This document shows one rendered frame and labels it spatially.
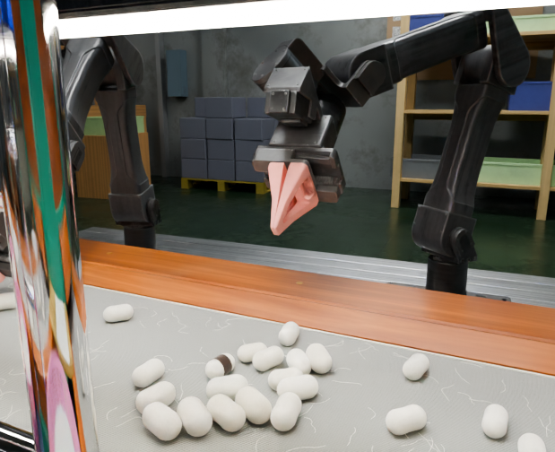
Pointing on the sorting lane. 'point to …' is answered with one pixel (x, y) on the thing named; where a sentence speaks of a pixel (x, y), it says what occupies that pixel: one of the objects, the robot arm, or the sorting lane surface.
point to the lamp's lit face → (273, 14)
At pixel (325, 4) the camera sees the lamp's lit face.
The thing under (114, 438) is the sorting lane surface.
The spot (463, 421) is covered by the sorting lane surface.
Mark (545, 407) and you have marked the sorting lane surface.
